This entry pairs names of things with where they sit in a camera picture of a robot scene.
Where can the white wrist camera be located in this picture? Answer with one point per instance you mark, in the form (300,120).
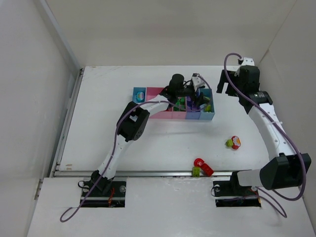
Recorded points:
(244,61)
(197,82)

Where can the left light blue bin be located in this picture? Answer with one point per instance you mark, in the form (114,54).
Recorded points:
(135,90)

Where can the small pink bin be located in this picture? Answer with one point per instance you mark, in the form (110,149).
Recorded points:
(179,111)

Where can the green lego brick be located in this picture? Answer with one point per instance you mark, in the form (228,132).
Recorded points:
(180,105)

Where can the light blue bin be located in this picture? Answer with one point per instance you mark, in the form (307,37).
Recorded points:
(207,112)
(135,90)

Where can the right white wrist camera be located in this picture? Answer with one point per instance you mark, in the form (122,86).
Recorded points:
(244,61)

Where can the large pink bin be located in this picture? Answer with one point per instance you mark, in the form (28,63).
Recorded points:
(151,93)

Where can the metal table rail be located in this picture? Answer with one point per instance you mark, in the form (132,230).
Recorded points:
(125,174)

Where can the teal frog printed lego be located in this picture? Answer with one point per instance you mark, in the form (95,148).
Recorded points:
(140,96)

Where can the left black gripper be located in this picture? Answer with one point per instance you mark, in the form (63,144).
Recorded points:
(196,99)

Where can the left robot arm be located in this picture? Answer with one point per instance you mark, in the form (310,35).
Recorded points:
(134,118)

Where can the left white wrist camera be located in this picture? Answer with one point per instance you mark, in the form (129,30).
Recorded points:
(197,82)

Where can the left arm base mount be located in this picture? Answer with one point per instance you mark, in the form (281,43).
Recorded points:
(113,198)

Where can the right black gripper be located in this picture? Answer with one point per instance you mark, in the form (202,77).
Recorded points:
(227,83)

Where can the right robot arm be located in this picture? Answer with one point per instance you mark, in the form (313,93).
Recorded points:
(284,169)

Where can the red flower printed lego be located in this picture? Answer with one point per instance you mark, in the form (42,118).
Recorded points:
(236,142)

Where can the right light blue bin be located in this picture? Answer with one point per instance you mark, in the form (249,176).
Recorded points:
(207,112)

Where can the red printed lego brick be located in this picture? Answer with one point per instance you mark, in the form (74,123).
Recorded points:
(207,170)

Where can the small lime lego brick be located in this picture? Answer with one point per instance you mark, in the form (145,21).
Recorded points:
(229,143)

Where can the red arch lego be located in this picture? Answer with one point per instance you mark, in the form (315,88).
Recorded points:
(198,162)

